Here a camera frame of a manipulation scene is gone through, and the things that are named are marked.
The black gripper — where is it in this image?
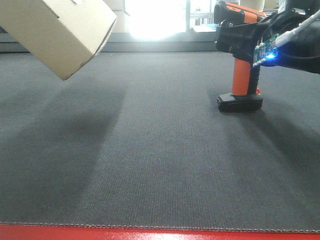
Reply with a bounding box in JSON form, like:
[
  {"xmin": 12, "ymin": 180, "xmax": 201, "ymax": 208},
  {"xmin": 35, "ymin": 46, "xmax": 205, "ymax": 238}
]
[{"xmin": 215, "ymin": 0, "xmax": 320, "ymax": 75}]

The orange black barcode scanner gun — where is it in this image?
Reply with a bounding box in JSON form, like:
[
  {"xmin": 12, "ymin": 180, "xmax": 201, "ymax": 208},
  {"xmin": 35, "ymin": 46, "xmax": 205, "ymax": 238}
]
[{"xmin": 213, "ymin": 0, "xmax": 266, "ymax": 112}]

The brown cardboard package box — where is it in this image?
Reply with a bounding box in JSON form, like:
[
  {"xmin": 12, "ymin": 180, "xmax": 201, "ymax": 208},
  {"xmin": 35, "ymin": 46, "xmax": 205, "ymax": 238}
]
[{"xmin": 0, "ymin": 0, "xmax": 117, "ymax": 81}]

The lower cardboard box black print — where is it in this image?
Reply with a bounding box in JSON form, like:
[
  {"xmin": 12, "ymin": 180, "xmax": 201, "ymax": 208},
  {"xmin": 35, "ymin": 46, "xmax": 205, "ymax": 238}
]
[{"xmin": 104, "ymin": 0, "xmax": 130, "ymax": 33}]

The green circuit board blue light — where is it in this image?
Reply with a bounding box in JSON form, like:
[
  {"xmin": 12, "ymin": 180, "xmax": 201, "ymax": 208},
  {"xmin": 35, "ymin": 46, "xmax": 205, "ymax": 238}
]
[{"xmin": 252, "ymin": 33, "xmax": 279, "ymax": 67}]

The white cable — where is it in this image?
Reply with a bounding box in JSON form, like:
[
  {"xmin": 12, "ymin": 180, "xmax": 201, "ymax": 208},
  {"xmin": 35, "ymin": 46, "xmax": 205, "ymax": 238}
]
[{"xmin": 274, "ymin": 9, "xmax": 320, "ymax": 47}]

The red metal table frame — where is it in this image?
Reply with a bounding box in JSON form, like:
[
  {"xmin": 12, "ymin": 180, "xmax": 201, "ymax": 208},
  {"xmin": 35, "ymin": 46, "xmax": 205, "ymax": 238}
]
[{"xmin": 0, "ymin": 224, "xmax": 320, "ymax": 240}]

